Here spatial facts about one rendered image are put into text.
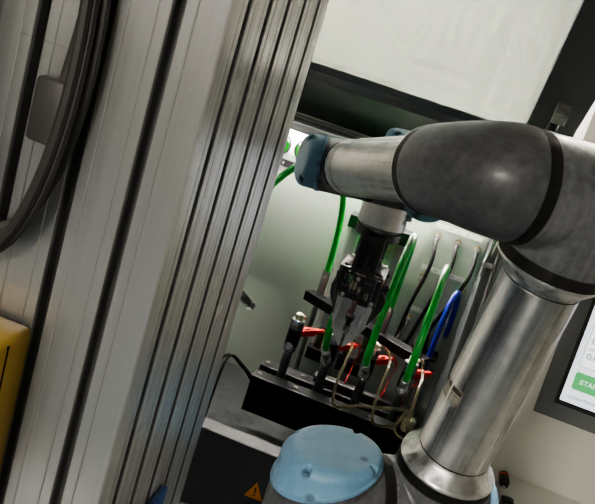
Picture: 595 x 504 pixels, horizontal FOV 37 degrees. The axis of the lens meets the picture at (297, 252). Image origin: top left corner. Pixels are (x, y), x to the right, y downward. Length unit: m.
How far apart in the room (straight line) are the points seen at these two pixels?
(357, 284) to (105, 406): 0.78
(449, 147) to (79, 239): 0.38
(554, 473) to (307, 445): 0.86
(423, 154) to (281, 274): 1.23
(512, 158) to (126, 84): 0.39
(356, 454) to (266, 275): 1.10
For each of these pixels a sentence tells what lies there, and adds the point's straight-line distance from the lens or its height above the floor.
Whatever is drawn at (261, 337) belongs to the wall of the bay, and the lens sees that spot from 2.13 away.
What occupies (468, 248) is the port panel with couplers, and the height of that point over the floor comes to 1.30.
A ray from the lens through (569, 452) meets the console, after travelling 1.81.
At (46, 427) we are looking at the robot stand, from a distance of 0.69.
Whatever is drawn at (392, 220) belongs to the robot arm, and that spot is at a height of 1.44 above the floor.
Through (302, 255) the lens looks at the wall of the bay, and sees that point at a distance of 2.05.
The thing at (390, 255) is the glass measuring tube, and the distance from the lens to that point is 2.00.
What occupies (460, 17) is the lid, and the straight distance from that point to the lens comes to 1.48.
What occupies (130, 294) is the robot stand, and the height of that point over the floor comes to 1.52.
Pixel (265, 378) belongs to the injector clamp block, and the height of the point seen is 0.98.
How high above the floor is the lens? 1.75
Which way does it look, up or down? 17 degrees down
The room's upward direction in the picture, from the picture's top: 17 degrees clockwise
